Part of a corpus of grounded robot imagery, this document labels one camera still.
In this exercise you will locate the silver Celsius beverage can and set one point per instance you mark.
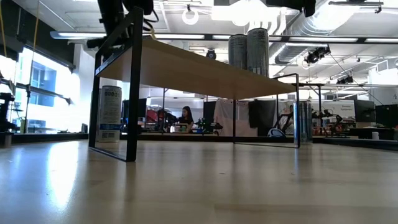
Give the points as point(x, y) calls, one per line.
point(257, 53)

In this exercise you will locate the white can with blue band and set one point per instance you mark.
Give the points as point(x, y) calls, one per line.
point(110, 109)

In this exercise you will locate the slim beverage can black lid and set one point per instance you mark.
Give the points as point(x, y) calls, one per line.
point(237, 51)

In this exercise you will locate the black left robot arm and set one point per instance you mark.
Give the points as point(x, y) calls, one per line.
point(110, 9)

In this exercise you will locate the background black robot arm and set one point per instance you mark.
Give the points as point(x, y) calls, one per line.
point(326, 113)

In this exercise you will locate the beverage can with silver lid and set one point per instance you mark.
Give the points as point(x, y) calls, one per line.
point(306, 121)

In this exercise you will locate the long ceiling light bar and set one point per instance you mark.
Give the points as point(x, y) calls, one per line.
point(323, 39)
point(77, 35)

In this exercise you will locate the small black ceiling device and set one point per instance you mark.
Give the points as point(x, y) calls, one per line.
point(345, 80)

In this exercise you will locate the black computer monitor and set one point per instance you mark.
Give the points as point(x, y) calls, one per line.
point(364, 110)
point(142, 109)
point(387, 115)

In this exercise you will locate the black dome ceiling device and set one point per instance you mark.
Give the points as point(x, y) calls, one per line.
point(211, 54)

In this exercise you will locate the black hanging cloth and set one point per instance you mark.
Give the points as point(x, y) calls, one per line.
point(262, 113)

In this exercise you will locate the seated person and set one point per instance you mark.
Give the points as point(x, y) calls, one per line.
point(186, 119)

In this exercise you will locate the black upright screen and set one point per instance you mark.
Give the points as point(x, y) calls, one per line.
point(209, 112)

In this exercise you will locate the white and blue round object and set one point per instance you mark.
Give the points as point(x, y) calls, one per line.
point(276, 133)

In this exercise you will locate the black equipment rack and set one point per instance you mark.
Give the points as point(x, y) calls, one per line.
point(4, 109)

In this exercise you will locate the white hanging cloth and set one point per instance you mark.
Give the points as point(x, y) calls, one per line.
point(227, 118)

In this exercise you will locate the white cup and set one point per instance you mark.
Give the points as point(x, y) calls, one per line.
point(375, 136)

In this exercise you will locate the silver ventilation duct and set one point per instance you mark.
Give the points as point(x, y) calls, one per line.
point(311, 25)

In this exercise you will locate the black ceiling rail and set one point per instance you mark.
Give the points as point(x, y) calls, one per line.
point(354, 3)

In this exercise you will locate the black ceiling camera cluster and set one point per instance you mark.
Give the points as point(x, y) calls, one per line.
point(315, 55)

